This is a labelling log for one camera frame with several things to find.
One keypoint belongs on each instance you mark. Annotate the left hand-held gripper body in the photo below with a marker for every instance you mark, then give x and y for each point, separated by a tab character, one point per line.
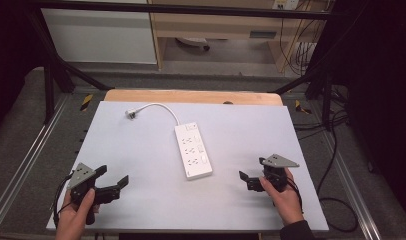
80	178

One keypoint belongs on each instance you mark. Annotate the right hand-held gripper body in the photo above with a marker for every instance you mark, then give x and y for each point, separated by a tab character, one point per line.
276	173

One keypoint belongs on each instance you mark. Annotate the person's right hand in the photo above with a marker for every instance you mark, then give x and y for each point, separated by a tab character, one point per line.
286	201

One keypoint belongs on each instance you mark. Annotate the person's left hand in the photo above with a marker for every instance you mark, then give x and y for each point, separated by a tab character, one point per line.
72	216

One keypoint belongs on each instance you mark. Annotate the white power strip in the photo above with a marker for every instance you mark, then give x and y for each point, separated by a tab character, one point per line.
193	150

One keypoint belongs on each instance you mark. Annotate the pale grey table mat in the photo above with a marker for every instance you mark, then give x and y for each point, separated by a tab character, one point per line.
191	200

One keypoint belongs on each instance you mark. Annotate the white power plug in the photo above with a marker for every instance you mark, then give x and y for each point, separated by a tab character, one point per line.
131	113

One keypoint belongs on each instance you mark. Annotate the yellow black floor tape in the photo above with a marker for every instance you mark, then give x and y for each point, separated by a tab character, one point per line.
301	107
86	102

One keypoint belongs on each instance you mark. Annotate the wooden table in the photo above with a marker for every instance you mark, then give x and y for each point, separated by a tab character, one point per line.
191	97

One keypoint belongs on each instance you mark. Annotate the white cabinet panel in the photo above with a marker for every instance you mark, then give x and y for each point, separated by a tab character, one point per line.
97	36

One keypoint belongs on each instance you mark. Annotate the office chair base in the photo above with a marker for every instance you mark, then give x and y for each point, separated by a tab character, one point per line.
195	42

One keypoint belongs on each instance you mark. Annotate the aluminium floor rail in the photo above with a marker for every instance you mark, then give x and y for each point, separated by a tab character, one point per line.
27	156
351	186

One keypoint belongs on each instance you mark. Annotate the white wall socket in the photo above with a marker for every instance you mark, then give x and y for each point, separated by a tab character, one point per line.
286	4

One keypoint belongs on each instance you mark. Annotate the black metal frame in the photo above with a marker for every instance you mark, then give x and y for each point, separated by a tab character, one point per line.
191	11

